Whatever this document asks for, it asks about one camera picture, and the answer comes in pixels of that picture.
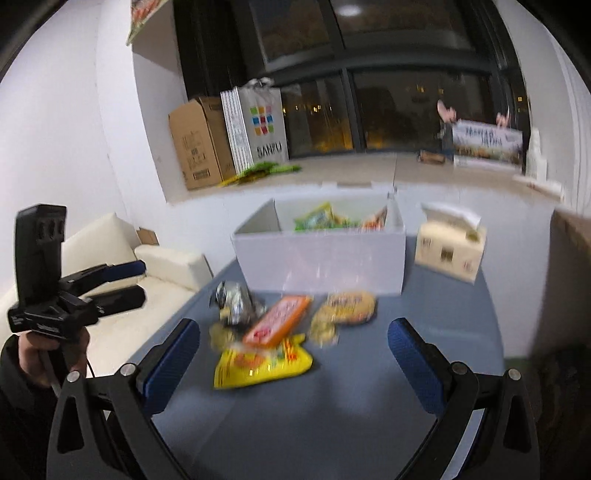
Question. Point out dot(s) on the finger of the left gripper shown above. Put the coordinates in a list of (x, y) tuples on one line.
[(113, 273), (119, 301)]

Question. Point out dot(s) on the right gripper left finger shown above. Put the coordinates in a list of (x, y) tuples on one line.
[(136, 398)]

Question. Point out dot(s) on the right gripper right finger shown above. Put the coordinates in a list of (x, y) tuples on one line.
[(446, 390)]

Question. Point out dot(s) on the yellow snack packet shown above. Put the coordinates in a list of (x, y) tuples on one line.
[(241, 366)]

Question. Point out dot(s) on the black silver snack bag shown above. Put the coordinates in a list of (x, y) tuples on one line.
[(237, 307)]

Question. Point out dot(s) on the round yellow cookie pack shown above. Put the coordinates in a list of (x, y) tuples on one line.
[(348, 308)]

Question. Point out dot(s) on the orange flying cake packet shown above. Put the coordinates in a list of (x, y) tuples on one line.
[(278, 322)]

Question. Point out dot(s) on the green snack box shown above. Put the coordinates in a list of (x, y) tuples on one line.
[(323, 218)]

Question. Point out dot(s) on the clear jar yellow candy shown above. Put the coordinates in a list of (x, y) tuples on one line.
[(222, 337)]

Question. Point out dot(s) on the black sleeve left forearm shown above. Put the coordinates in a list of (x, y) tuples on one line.
[(27, 412)]

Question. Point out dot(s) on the person's left hand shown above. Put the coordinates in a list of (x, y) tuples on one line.
[(31, 346)]

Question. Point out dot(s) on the cream leather sofa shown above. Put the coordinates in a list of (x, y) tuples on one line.
[(170, 279)]

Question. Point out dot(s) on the small yellow wrapped snack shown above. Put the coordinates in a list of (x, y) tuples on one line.
[(323, 332)]

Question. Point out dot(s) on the beige tissue pack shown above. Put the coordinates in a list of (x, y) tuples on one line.
[(451, 241)]

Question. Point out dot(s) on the brown cardboard box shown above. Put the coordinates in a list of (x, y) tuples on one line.
[(201, 143)]

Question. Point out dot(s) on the brown counter shelf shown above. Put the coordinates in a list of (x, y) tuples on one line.
[(570, 248)]

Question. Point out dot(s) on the green sachets on sill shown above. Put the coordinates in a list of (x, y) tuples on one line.
[(259, 171)]

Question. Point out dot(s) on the white storage box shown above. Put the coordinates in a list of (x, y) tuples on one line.
[(277, 257)]

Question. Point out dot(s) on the orange snack in box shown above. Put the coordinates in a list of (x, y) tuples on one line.
[(376, 222)]

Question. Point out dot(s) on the white SANFU shopping bag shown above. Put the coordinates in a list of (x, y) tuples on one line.
[(253, 116)]

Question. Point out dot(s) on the small brown item on sill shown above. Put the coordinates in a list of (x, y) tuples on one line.
[(432, 158)]

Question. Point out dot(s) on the white bottle on sill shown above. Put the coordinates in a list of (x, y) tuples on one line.
[(536, 163)]

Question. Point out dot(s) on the printed tissue box on sill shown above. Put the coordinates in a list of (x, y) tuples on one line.
[(484, 146)]

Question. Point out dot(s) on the colourful poster on wall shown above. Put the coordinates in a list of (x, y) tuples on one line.
[(141, 12)]

